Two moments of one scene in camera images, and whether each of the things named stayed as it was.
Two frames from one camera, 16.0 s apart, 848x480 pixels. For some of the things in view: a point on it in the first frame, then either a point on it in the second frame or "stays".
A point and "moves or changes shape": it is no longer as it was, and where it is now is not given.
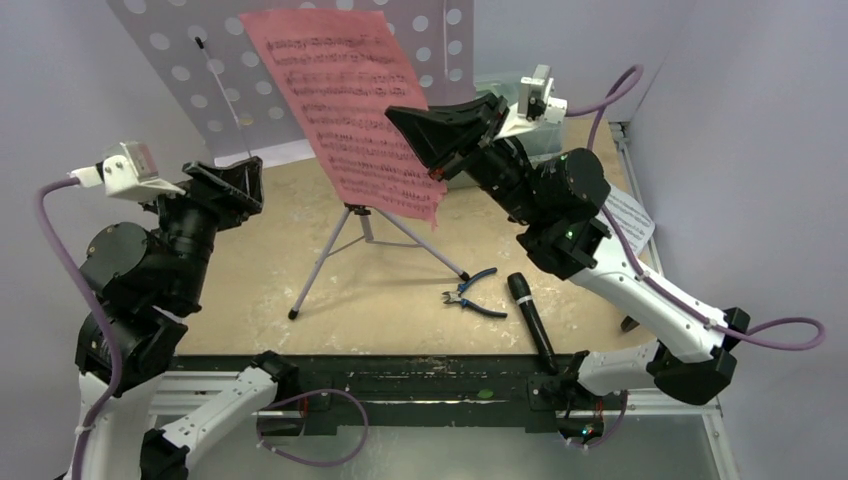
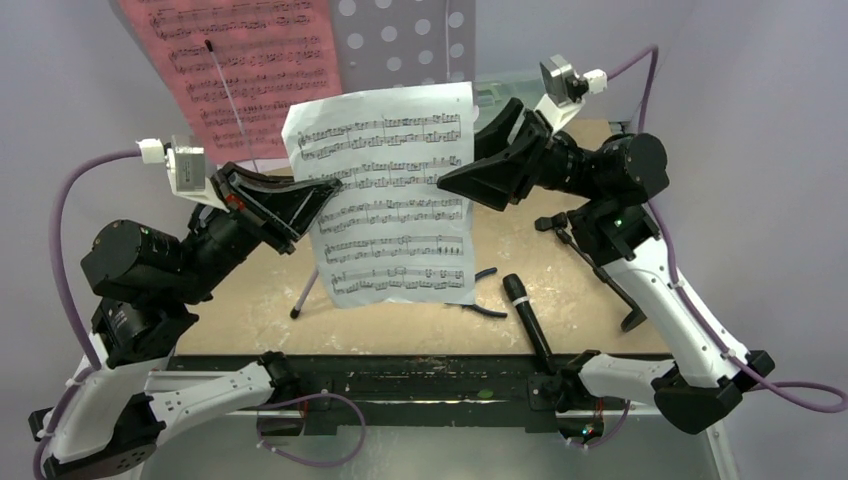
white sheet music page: x=632 y=219 moves or changes shape
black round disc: x=628 y=323 stays
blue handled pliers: x=456 y=295 stays
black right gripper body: x=477 y=139 -> x=530 y=145
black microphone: x=521 y=290 stays
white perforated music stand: x=235 y=102 -> x=381 y=43
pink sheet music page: x=342 y=71 -> x=236 y=67
